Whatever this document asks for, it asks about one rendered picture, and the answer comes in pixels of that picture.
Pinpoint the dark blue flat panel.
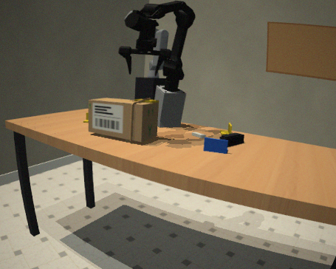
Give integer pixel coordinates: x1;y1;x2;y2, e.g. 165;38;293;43
203;137;228;154

